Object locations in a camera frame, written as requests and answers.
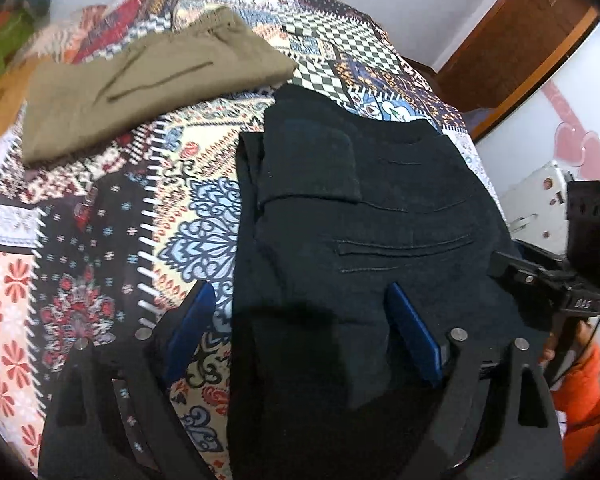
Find person's right forearm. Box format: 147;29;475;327
550;342;600;471

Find patchwork bed blanket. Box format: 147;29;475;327
0;0;511;480

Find person's right hand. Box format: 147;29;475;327
540;322;600;365

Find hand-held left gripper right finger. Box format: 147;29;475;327
385;282;566;480

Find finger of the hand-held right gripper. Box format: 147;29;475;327
487;250;566;301

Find wooden door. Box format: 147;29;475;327
435;0;600;111

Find wooden lap desk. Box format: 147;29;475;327
0;55;36;146

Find black pants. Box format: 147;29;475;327
225;84;556;480

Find green fabric storage bin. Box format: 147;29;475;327
0;10;36;86

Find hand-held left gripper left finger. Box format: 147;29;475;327
37;280;216;480

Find olive pants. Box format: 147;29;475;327
20;6;296;165

